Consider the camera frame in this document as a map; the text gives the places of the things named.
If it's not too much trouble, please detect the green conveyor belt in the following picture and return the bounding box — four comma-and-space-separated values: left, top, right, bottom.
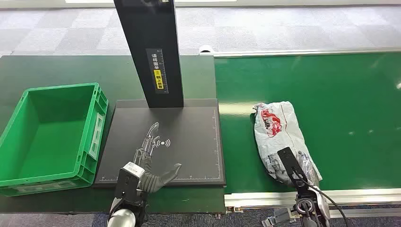
214, 52, 401, 195

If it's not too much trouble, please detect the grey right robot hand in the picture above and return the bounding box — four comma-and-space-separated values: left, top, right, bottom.
296, 151, 321, 187

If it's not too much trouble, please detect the wide aluminium conveyor rail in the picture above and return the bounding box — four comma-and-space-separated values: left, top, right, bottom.
224, 188, 401, 219

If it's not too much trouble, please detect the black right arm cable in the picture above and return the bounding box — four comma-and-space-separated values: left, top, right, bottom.
300, 178, 349, 227

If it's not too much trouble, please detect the black scanner base plate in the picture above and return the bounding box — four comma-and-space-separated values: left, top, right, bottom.
93, 98, 227, 189

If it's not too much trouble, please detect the thin aluminium conveyor rail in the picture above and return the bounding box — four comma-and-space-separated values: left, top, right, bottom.
199, 47, 401, 59

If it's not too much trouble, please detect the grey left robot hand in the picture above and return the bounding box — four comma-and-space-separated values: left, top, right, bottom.
133, 121, 183, 193

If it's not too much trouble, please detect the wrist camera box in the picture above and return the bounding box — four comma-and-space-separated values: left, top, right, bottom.
277, 147, 309, 189
115, 161, 146, 203

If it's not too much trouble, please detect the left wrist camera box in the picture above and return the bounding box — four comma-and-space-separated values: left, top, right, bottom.
115, 161, 146, 203

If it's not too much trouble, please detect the black and yellow label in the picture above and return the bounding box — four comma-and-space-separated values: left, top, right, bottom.
145, 48, 169, 95

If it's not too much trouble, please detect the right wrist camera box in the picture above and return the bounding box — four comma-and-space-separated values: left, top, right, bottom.
277, 147, 309, 189

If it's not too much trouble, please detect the black scanner column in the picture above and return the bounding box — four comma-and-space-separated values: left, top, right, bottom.
113, 0, 184, 109

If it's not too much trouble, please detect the white red-print package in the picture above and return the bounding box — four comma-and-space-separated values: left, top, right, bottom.
252, 101, 323, 188

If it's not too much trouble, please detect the green plastic crate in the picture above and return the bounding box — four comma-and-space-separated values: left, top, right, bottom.
0, 82, 109, 197

